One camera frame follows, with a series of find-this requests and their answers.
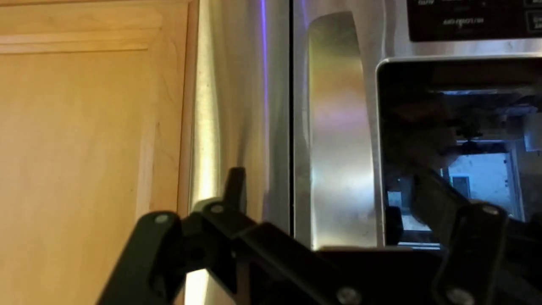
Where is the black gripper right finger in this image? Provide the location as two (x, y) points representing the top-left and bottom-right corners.
(412, 168), (542, 305)

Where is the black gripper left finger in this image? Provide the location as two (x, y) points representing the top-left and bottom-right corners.
(95, 166), (261, 305)

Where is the tall wooden cabinet door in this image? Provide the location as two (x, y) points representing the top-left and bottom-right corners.
(0, 0), (200, 305)

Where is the stainless steel microwave body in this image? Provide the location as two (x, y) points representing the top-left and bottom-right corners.
(190, 0), (293, 239)

